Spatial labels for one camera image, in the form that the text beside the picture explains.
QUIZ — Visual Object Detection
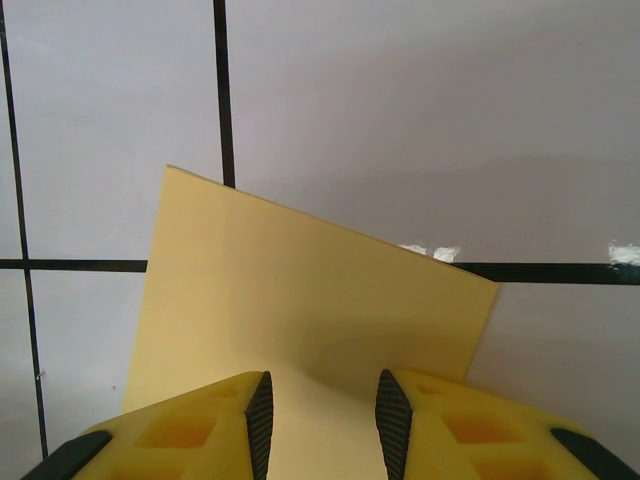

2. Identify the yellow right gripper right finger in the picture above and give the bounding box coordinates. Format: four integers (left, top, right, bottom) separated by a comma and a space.
375, 368, 640, 480

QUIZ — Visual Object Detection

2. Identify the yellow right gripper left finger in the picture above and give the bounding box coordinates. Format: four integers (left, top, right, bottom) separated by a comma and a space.
42, 370, 275, 480

